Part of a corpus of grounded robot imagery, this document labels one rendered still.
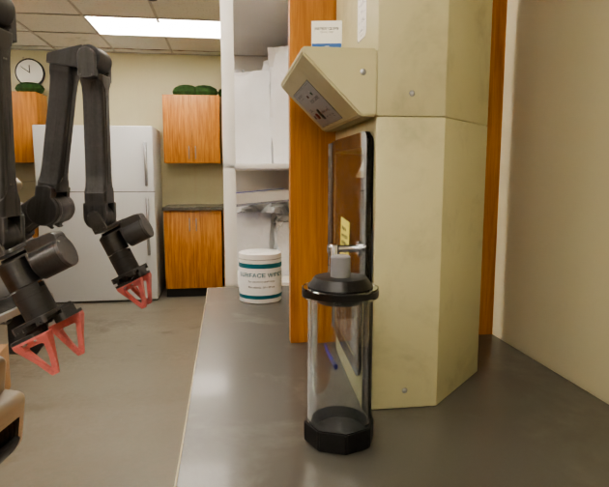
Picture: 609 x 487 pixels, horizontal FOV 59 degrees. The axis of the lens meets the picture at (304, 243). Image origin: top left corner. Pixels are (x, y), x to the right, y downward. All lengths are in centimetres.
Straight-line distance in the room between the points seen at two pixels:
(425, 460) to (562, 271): 55
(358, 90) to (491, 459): 56
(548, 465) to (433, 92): 55
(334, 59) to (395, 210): 25
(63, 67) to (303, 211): 67
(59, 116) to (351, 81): 83
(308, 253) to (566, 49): 66
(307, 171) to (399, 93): 40
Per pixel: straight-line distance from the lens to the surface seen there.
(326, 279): 74
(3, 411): 145
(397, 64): 87
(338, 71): 85
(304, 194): 120
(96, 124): 143
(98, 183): 143
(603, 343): 111
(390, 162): 86
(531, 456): 85
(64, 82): 147
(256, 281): 160
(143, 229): 139
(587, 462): 87
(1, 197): 104
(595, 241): 111
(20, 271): 104
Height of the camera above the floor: 132
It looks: 7 degrees down
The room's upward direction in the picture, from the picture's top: straight up
